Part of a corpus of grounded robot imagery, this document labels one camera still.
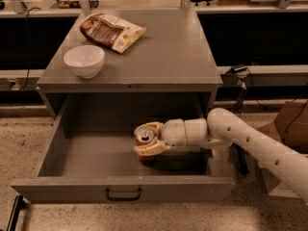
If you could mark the red coke can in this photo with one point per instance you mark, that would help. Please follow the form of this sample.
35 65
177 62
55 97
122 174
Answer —
144 137

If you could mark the black bar bottom left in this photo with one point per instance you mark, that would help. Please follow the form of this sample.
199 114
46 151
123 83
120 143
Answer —
18 206

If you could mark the black stand pole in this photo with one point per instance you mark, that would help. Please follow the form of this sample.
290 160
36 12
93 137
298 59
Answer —
242 162

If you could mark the grey open top drawer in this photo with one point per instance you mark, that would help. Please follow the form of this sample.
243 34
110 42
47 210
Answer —
81 162

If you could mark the black power adapter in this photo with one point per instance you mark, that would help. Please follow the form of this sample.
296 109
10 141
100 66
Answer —
238 68

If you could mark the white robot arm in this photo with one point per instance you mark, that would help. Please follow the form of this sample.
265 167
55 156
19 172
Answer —
222 128

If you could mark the grey cabinet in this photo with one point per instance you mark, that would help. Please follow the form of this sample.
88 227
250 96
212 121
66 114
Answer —
169 72

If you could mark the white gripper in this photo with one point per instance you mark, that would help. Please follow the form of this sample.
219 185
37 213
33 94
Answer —
173 132

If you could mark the brown chip bag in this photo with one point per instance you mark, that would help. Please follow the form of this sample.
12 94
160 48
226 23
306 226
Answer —
111 31

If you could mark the white ceramic bowl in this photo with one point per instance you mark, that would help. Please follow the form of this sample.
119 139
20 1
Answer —
85 61

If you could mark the black drawer handle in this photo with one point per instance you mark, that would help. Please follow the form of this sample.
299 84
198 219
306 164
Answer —
115 196

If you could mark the cardboard box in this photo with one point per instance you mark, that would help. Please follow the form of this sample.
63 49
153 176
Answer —
291 128

